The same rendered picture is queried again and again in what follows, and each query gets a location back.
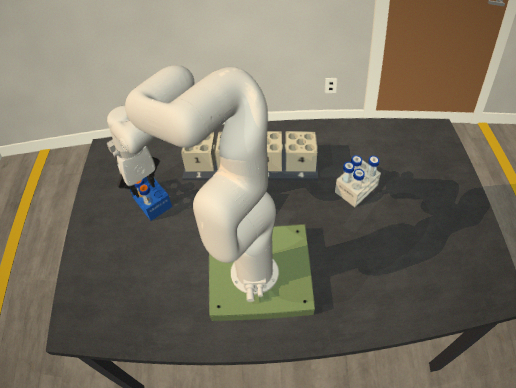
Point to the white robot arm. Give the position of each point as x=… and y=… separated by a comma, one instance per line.
x=233, y=208

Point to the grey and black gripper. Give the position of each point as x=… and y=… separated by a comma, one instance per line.
x=134, y=170

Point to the cream bucket adapter with holes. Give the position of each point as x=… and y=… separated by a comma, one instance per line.
x=274, y=142
x=198, y=158
x=301, y=154
x=217, y=150

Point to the cream tube rack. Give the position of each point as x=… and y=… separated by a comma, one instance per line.
x=346, y=191

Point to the blue tube rack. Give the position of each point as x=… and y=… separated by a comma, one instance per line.
x=159, y=205

